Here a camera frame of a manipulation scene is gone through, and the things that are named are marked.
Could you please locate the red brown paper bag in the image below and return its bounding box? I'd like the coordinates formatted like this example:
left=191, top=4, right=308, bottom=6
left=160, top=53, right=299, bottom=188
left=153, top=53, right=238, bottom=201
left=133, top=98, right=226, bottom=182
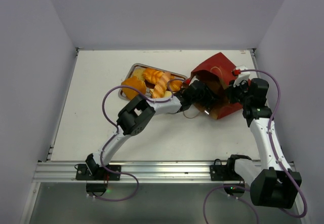
left=190, top=52, right=242, bottom=120

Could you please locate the fake baguette loaf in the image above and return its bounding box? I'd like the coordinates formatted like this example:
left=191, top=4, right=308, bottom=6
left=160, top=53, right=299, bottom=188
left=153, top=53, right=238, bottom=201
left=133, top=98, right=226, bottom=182
left=152, top=72, right=171, bottom=98

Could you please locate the braided orange bread loaf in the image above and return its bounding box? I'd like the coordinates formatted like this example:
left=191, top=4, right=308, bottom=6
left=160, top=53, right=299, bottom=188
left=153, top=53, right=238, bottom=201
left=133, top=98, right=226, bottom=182
left=142, top=68, right=183, bottom=92

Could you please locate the round orange bun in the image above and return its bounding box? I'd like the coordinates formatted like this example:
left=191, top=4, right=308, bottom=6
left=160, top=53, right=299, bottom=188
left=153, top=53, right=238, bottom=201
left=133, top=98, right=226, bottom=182
left=121, top=76, right=146, bottom=100

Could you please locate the fake triangle sandwich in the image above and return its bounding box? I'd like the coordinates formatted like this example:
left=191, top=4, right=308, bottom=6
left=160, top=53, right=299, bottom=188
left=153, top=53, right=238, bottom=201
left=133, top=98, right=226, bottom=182
left=164, top=91, right=172, bottom=98

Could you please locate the seeded bread slice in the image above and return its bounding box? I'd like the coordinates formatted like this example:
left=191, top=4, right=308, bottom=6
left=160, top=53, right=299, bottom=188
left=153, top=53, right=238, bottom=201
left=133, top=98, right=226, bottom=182
left=133, top=68, right=145, bottom=80

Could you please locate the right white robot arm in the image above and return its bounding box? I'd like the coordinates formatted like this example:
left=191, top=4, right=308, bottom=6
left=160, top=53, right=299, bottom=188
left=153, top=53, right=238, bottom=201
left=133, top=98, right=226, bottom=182
left=210, top=78, right=302, bottom=209

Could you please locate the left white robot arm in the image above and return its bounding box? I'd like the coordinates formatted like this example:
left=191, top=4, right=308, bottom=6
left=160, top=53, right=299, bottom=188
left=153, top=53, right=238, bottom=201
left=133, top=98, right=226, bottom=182
left=77, top=81, right=220, bottom=180

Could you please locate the stainless steel tray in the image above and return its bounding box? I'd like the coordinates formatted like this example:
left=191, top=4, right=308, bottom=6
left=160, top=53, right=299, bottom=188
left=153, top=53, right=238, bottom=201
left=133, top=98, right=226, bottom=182
left=118, top=63, right=188, bottom=101

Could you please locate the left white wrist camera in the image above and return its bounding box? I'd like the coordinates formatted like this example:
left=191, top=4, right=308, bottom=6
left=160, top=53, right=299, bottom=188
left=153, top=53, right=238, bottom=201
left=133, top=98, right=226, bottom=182
left=183, top=78, right=195, bottom=85

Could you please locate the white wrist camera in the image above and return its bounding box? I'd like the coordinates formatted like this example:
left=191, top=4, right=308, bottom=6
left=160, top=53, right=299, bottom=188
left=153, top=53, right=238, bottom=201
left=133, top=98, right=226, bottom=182
left=232, top=65, right=250, bottom=87
left=183, top=78, right=195, bottom=85

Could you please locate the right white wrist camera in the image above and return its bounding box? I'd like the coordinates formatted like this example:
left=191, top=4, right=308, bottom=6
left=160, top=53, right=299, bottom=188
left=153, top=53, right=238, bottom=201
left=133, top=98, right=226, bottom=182
left=232, top=65, right=250, bottom=87

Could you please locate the aluminium mounting rail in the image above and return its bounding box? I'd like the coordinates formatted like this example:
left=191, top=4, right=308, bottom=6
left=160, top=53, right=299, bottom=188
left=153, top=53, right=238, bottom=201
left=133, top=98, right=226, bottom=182
left=32, top=160, right=297, bottom=183

